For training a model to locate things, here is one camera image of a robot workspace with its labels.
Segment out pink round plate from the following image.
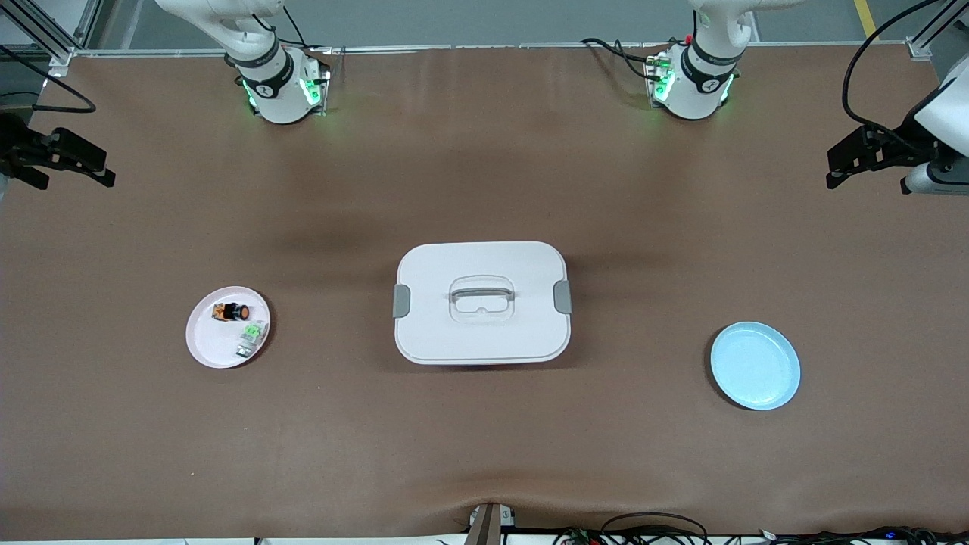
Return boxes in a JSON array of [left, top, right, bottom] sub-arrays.
[[185, 285, 272, 369]]

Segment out light blue round plate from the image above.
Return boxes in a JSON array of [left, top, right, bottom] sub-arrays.
[[710, 321, 802, 412]]

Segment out white lidded storage box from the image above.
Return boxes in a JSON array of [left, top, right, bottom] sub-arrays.
[[392, 241, 573, 366]]

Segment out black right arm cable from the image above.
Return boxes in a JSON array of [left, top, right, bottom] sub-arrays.
[[0, 44, 98, 114]]

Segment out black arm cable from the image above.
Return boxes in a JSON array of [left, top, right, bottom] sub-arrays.
[[0, 44, 98, 114], [842, 0, 943, 148]]

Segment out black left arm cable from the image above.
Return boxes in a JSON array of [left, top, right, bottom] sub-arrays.
[[842, 0, 943, 148]]

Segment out aluminium frame profile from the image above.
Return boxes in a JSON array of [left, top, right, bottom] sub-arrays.
[[0, 0, 103, 65], [908, 0, 969, 60]]

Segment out black right base cable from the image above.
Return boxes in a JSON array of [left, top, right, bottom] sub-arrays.
[[279, 6, 334, 54]]

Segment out green push-button switch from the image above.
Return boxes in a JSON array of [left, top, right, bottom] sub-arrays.
[[236, 322, 270, 359]]

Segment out black left base cables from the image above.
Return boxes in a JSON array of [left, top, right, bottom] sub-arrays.
[[580, 36, 661, 83]]

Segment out grey box lid handle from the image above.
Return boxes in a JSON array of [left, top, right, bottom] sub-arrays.
[[450, 286, 516, 304]]

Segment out black cable bundle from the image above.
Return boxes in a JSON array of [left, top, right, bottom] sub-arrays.
[[553, 512, 969, 545]]

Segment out brown strap with metal bracket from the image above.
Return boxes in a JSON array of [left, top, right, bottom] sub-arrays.
[[466, 501, 517, 545]]

